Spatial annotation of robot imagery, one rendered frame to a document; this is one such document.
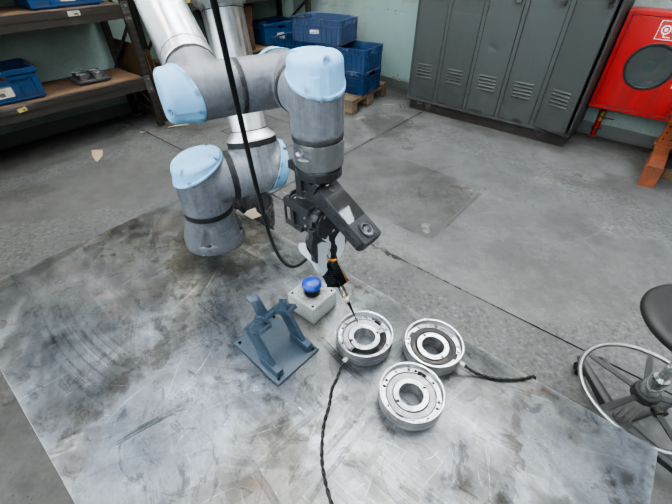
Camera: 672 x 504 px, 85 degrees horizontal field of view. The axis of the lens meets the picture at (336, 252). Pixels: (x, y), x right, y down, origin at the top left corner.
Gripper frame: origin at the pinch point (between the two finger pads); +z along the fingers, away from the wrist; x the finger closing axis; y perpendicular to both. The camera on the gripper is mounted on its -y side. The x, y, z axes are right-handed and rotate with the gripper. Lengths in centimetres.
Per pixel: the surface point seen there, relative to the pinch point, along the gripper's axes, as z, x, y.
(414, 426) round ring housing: 10.0, 9.2, -26.0
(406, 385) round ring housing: 10.9, 3.9, -21.1
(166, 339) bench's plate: 13.1, 26.1, 19.2
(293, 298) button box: 9.0, 4.6, 5.9
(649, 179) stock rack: 87, -294, -42
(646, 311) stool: 32, -71, -52
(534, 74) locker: 40, -319, 66
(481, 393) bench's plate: 13.1, -4.7, -30.9
